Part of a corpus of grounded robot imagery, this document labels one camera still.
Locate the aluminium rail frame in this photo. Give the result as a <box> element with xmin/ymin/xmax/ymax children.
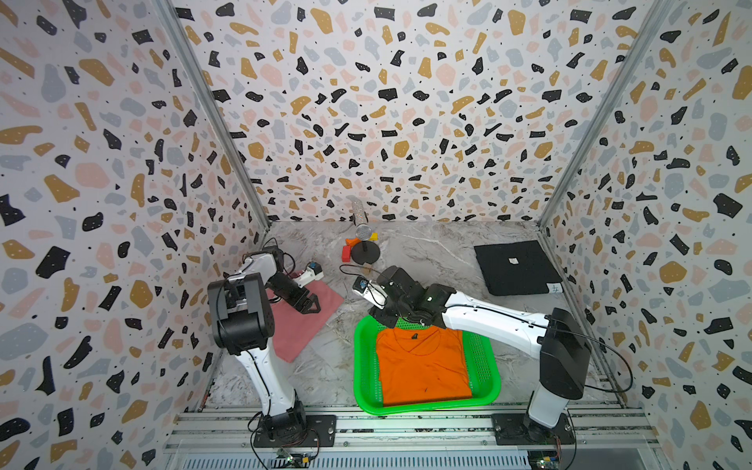
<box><xmin>164</xmin><ymin>401</ymin><xmax>670</xmax><ymax>469</ymax></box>

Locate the black folded t-shirt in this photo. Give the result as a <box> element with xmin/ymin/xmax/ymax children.
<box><xmin>474</xmin><ymin>240</ymin><xmax>562</xmax><ymax>297</ymax></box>

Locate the green plastic basket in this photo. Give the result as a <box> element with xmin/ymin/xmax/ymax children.
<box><xmin>354</xmin><ymin>316</ymin><xmax>501</xmax><ymax>416</ymax></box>

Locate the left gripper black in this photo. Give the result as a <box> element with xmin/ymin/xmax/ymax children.
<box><xmin>267</xmin><ymin>276</ymin><xmax>319</xmax><ymax>315</ymax></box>

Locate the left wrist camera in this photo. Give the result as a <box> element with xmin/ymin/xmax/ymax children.
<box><xmin>295</xmin><ymin>262</ymin><xmax>324</xmax><ymax>287</ymax></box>

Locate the orange t-shirt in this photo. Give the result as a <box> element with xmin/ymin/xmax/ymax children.
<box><xmin>376</xmin><ymin>326</ymin><xmax>472</xmax><ymax>407</ymax></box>

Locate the red block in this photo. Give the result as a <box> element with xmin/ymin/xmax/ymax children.
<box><xmin>341</xmin><ymin>246</ymin><xmax>352</xmax><ymax>264</ymax></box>

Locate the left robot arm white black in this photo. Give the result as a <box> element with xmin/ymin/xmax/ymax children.
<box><xmin>208</xmin><ymin>249</ymin><xmax>323</xmax><ymax>443</ymax></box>

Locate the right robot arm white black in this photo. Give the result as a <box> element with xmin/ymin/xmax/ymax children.
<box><xmin>352</xmin><ymin>266</ymin><xmax>593</xmax><ymax>429</ymax></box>

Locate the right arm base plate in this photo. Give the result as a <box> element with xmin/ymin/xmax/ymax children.
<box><xmin>491</xmin><ymin>412</ymin><xmax>576</xmax><ymax>446</ymax></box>

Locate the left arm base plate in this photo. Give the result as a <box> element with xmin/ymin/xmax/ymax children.
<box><xmin>252</xmin><ymin>414</ymin><xmax>337</xmax><ymax>448</ymax></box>

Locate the pink t-shirt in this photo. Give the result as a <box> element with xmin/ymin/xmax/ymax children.
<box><xmin>272</xmin><ymin>281</ymin><xmax>344</xmax><ymax>363</ymax></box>

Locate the black round disc stand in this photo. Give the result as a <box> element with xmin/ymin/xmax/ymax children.
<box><xmin>351</xmin><ymin>241</ymin><xmax>381</xmax><ymax>266</ymax></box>

